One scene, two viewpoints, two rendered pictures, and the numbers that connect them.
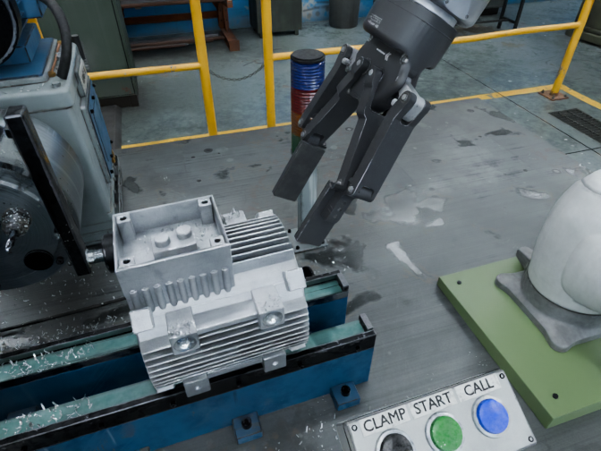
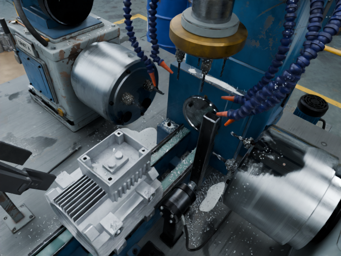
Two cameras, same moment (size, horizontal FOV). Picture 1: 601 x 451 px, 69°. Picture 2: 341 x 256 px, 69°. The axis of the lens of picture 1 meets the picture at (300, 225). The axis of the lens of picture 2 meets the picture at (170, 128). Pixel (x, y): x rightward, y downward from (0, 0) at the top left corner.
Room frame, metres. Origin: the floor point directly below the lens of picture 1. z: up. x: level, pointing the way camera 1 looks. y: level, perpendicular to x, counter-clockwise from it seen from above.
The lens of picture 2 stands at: (0.71, 0.05, 1.57)
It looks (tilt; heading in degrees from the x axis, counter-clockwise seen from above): 46 degrees down; 144
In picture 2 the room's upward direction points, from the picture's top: 5 degrees clockwise
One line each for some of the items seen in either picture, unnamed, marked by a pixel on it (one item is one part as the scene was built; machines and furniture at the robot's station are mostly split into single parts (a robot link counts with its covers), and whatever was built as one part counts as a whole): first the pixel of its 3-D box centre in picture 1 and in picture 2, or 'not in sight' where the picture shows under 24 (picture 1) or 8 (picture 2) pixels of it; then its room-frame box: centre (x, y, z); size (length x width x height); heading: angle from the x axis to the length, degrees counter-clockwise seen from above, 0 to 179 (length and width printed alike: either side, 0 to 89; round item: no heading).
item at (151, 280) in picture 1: (174, 251); (116, 164); (0.38, 0.15, 1.11); 0.12 x 0.11 x 0.07; 110
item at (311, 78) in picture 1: (307, 72); not in sight; (0.75, -0.01, 1.19); 0.06 x 0.06 x 0.04
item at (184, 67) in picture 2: not in sight; (208, 116); (0.24, 0.55, 0.97); 0.30 x 0.11 x 0.34; 19
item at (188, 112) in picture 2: not in sight; (200, 116); (0.26, 0.49, 1.02); 0.15 x 0.02 x 0.15; 19
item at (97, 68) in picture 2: not in sight; (107, 77); (-0.04, 0.29, 1.04); 0.37 x 0.25 x 0.25; 19
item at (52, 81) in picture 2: not in sight; (70, 64); (-0.27, 0.21, 0.99); 0.35 x 0.31 x 0.37; 19
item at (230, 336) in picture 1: (217, 295); (107, 197); (0.39, 0.11, 1.02); 0.20 x 0.19 x 0.19; 110
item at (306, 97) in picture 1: (307, 97); not in sight; (0.75, -0.01, 1.14); 0.06 x 0.06 x 0.04
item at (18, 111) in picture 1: (55, 200); (201, 157); (0.46, 0.32, 1.12); 0.04 x 0.03 x 0.26; 109
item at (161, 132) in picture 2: not in sight; (168, 134); (0.17, 0.43, 0.86); 0.07 x 0.06 x 0.12; 19
